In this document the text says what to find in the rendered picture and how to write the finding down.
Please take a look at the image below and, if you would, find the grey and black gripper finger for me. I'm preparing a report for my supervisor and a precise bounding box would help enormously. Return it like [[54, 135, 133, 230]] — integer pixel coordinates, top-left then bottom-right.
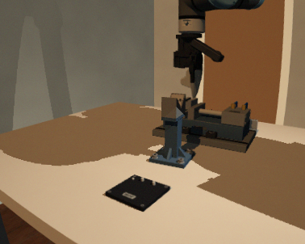
[[196, 67, 203, 93], [181, 58, 198, 98]]

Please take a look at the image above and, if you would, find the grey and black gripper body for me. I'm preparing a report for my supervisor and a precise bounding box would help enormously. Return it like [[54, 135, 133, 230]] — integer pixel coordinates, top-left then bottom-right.
[[173, 33, 203, 69]]

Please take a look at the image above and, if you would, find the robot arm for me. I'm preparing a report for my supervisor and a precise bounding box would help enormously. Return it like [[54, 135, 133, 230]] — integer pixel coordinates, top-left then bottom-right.
[[178, 0, 265, 62]]

